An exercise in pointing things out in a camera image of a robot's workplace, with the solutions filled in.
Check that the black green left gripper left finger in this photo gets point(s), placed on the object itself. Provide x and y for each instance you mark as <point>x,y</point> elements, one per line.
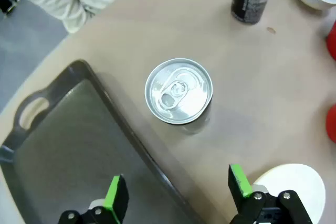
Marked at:
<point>115,197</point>

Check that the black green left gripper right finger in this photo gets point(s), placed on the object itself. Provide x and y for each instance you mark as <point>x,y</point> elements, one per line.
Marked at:
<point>240,184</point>

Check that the white round plate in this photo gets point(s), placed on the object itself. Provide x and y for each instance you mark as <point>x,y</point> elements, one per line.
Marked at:
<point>296,184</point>

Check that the grey plastic tray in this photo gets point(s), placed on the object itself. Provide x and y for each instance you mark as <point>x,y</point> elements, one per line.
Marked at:
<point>76,142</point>

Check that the red plastic cup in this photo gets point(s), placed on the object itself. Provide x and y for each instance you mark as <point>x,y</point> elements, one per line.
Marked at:
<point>331,123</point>
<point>332,40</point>

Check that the silver top drink can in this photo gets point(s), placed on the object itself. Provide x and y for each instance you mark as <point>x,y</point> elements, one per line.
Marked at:
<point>179,91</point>

